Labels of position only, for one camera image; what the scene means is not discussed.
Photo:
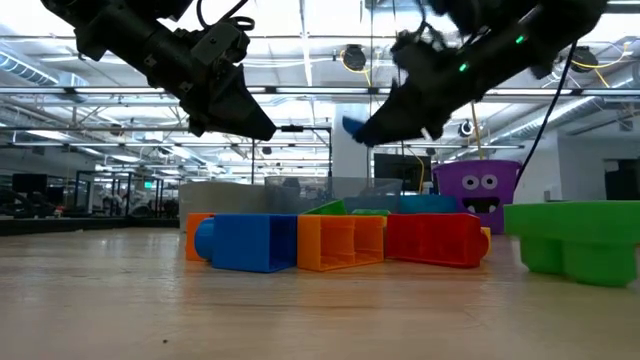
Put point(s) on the small blue toy block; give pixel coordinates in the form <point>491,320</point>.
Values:
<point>350,124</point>

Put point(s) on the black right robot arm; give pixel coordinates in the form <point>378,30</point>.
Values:
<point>550,30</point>

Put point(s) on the blue plastic bin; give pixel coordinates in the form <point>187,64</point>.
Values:
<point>425,204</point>

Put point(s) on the large green toy block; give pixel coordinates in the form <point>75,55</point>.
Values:
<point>575,225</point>

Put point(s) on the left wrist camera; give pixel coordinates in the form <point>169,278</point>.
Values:
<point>220,42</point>

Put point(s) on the large black background monitor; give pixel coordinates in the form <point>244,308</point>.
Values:
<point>400,170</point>

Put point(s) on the purple monster face bucket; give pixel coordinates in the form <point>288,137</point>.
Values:
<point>450,200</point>

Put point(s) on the orange hollow toy block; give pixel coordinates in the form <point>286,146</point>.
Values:
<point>340,225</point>

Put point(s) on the long yellow toy block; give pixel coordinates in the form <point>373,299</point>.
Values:
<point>486,240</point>

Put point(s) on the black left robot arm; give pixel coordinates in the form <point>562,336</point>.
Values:
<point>125,35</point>

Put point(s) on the white plastic bin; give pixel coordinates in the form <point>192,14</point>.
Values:
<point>225,205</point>

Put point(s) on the large blue toy block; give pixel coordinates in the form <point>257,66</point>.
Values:
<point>235,240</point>

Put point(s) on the clear grey plastic bin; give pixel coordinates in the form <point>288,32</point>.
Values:
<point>300,197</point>

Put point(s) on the red toy block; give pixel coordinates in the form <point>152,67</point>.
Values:
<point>430,240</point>

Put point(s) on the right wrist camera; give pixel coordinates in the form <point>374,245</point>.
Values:
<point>417,47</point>

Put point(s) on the small black background monitor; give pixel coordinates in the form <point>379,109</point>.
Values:
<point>30,183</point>

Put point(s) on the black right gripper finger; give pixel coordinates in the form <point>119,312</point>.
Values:
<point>400,120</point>

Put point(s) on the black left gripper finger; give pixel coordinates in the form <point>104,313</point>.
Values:
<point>240,115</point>

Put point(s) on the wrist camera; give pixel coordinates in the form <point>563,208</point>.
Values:
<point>220,42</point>
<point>417,47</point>

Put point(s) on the small orange toy block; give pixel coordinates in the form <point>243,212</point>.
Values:
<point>190,235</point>

